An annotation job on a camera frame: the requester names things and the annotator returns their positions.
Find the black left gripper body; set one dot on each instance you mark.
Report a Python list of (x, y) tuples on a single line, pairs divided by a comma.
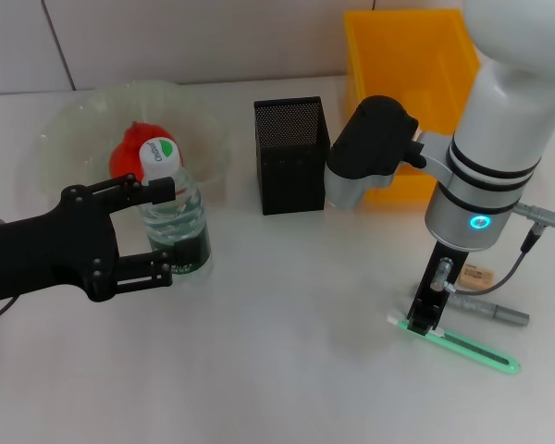
[(41, 254)]

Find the grey marker pen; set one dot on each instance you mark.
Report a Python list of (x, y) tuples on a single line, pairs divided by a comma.
[(490, 309)]

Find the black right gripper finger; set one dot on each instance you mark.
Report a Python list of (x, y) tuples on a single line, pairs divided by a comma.
[(425, 319)]

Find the red-orange toy orange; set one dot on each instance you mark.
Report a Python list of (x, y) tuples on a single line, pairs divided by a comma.
[(127, 152)]

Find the green utility knife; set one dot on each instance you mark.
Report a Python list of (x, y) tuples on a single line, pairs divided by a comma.
[(481, 353)]

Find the pale green glass fruit plate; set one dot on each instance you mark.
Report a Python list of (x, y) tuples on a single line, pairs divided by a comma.
[(203, 120)]

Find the yellow plastic bin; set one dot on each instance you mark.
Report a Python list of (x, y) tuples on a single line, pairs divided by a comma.
[(398, 60)]

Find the clear green-label water bottle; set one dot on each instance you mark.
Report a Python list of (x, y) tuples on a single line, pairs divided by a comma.
[(176, 217)]

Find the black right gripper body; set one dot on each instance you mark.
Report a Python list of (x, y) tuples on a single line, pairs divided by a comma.
[(437, 273)]

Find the black mesh pen holder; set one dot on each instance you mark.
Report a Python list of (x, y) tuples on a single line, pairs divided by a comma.
[(296, 176)]

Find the beige eraser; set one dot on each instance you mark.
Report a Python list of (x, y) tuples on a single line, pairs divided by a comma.
[(478, 275)]

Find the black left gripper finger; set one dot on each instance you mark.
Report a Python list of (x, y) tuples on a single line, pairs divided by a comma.
[(187, 252), (162, 190)]

